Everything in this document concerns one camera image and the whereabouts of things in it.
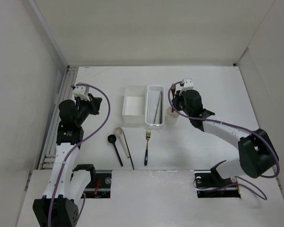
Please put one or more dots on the dark thin chopstick left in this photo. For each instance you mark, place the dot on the dark thin chopstick left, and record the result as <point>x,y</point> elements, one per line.
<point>130,157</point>

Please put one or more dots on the cream paper cup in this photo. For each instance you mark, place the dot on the cream paper cup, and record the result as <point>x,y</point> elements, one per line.
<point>171,116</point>

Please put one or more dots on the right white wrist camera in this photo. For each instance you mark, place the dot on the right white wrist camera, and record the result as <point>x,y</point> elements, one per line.
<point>187,84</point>

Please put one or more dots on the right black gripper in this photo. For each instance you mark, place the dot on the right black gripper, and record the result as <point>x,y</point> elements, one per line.
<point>178,97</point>

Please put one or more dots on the cream wooden spoon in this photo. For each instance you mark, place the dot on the cream wooden spoon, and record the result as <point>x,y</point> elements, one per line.
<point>119,132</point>

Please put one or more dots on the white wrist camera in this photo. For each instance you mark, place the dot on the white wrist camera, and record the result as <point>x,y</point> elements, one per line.
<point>81,92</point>
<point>187,84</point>

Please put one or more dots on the aluminium rail frame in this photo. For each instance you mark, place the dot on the aluminium rail frame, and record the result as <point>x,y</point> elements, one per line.
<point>48,148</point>

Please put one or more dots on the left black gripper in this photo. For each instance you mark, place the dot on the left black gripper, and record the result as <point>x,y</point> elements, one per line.
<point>94,104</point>

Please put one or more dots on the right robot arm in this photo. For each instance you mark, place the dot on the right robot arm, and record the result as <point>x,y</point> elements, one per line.
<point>256,153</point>

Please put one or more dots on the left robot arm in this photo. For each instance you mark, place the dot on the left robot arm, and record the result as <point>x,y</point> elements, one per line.
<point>58,206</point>

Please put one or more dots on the brown wooden fork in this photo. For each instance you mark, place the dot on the brown wooden fork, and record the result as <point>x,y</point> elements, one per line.
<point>173,92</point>

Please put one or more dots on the gold fork black handle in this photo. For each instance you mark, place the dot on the gold fork black handle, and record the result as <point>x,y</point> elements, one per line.
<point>148,137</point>

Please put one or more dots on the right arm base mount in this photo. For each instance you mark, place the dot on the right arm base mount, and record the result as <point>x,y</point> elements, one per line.
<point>210,185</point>

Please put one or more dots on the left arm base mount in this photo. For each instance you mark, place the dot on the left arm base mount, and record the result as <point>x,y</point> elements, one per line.
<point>100,188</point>

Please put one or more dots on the black spoon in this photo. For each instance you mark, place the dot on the black spoon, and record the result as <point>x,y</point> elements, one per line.
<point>112,140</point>

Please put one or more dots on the white square box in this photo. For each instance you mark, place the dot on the white square box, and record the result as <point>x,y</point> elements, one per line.
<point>134,104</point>

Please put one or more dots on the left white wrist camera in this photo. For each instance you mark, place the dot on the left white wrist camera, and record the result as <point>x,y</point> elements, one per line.
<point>81,92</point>

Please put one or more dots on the white perforated basket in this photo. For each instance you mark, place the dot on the white perforated basket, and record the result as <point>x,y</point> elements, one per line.
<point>152,96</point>

